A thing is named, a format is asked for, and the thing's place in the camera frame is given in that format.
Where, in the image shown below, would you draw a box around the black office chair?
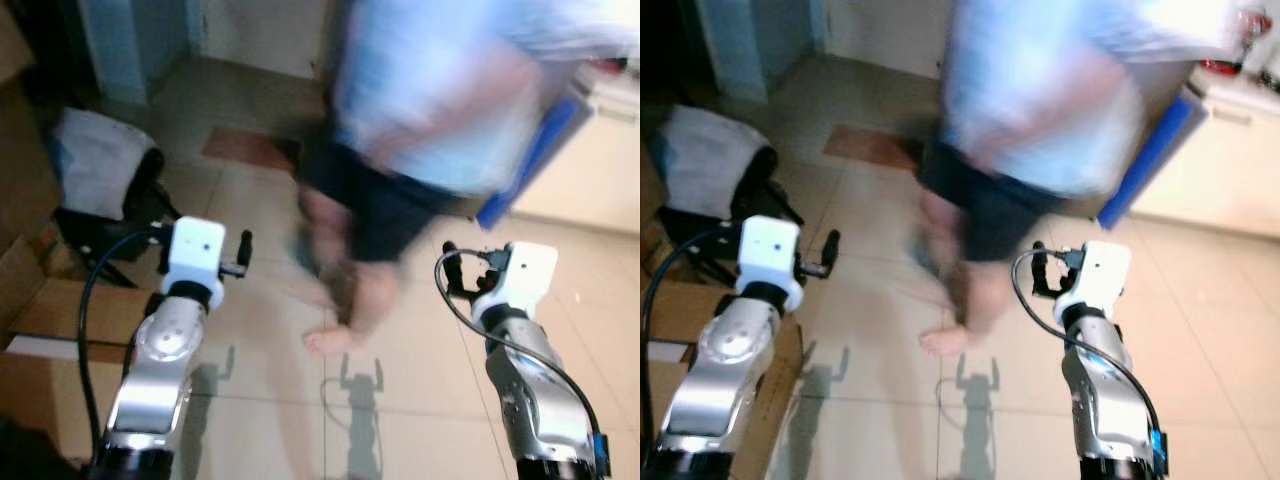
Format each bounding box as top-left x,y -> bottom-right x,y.
52,148 -> 186,291
655,145 -> 806,286

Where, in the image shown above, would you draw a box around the brown floor mat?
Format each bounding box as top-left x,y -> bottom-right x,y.
822,125 -> 926,171
200,127 -> 301,173

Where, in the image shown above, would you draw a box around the blue board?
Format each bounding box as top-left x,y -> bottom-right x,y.
475,95 -> 591,231
1095,90 -> 1211,231

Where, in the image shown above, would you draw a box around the brown cardboard box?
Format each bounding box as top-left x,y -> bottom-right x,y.
0,225 -> 166,461
640,220 -> 806,480

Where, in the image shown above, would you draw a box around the cream low cabinet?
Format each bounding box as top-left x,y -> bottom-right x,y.
1130,65 -> 1280,241
510,70 -> 641,236

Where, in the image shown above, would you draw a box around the white cloth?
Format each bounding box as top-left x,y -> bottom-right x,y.
655,105 -> 771,221
50,108 -> 161,221

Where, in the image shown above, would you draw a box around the person in light blue shirt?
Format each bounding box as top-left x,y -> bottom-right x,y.
905,0 -> 1246,358
290,0 -> 641,358

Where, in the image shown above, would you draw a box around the light blue door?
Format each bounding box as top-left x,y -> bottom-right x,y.
78,0 -> 206,106
695,0 -> 831,101

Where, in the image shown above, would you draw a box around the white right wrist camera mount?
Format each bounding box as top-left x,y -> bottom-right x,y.
1052,240 -> 1133,321
472,240 -> 559,321

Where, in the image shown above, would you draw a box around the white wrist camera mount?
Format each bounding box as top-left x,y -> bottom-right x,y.
737,215 -> 804,293
160,215 -> 228,291
1052,240 -> 1133,321
472,240 -> 559,321

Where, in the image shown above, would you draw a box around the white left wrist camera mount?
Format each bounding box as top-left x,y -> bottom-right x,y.
160,215 -> 228,291
737,215 -> 804,293

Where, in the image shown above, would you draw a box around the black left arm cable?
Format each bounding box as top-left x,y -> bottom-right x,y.
76,228 -> 171,466
640,228 -> 746,471

